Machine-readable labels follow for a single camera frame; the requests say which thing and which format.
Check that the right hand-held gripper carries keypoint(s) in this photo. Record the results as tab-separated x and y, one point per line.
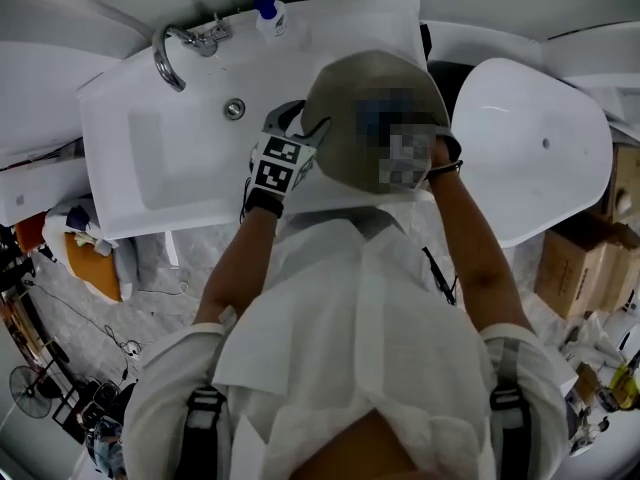
405	158

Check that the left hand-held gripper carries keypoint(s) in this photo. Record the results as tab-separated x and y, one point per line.
280	168

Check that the blue-grey sponge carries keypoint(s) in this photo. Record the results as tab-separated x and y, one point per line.
382	110

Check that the white bottle with blue cap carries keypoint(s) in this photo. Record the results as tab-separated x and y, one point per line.
270	18

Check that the person's right forearm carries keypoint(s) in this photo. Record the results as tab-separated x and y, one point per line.
475	258

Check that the person's left forearm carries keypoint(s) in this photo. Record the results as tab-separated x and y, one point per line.
235	268

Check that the chrome sink drain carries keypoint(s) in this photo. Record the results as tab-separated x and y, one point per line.
234	108

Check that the black trash bin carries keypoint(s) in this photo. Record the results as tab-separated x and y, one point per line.
445	83

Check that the black cloth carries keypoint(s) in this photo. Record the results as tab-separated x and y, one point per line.
426	43

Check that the white bathtub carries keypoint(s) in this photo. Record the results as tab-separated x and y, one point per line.
525	168

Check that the white sink vanity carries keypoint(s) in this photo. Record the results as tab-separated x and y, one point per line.
165	143

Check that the chrome faucet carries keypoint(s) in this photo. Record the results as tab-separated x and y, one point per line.
162	63

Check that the person's white shirt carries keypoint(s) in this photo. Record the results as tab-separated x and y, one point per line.
350	328

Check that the large cardboard box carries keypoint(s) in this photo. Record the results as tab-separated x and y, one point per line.
575	273

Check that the small cardboard box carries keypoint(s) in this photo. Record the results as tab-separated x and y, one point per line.
625	183

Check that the orange cushion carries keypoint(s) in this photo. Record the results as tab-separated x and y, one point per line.
92	273

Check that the white carton box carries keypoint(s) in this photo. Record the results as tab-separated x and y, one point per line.
45	193

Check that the yellow handheld device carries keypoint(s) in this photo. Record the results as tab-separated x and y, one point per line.
625	385

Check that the black floor fan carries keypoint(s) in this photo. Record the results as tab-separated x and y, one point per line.
30	393

